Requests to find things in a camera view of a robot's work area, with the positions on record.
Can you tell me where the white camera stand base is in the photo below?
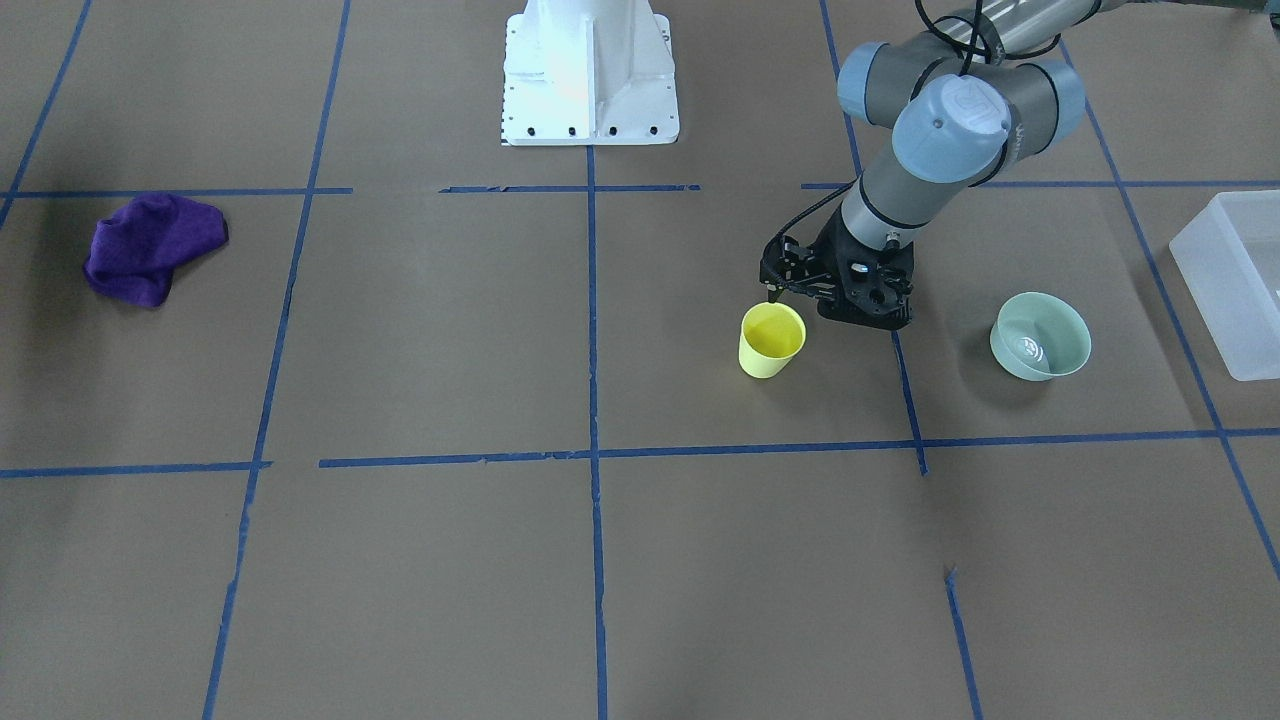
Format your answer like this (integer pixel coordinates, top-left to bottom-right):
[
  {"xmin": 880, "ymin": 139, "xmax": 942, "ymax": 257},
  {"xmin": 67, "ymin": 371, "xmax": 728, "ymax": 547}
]
[{"xmin": 500, "ymin": 1, "xmax": 681, "ymax": 147}]

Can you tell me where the translucent white plastic bin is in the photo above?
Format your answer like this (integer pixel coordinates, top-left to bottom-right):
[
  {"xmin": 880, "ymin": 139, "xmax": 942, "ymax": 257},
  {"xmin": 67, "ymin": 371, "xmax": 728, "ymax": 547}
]
[{"xmin": 1169, "ymin": 190, "xmax": 1279, "ymax": 382}]

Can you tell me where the purple crumpled cloth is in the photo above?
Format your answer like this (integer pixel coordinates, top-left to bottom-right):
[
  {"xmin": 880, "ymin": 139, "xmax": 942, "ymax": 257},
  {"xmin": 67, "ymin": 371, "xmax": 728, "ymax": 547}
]
[{"xmin": 82, "ymin": 192, "xmax": 229, "ymax": 309}]

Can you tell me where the pale green ceramic bowl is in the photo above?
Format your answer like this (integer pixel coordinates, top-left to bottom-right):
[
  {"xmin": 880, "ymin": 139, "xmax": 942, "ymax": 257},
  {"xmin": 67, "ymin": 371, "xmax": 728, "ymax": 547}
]
[{"xmin": 989, "ymin": 292, "xmax": 1092, "ymax": 382}]

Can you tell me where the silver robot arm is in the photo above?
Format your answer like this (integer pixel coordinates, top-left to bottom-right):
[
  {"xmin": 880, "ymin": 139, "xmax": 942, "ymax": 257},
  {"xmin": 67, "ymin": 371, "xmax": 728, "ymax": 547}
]
[{"xmin": 759, "ymin": 1, "xmax": 1114, "ymax": 331}]

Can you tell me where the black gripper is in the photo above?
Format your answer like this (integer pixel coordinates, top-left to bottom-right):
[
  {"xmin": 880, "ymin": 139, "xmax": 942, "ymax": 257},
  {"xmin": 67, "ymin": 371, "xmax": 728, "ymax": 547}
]
[{"xmin": 765, "ymin": 214, "xmax": 915, "ymax": 331}]

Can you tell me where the yellow plastic cup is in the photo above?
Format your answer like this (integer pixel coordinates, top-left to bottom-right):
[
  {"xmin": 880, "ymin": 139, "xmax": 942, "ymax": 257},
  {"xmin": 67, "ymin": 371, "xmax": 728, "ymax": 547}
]
[{"xmin": 739, "ymin": 302, "xmax": 806, "ymax": 379}]

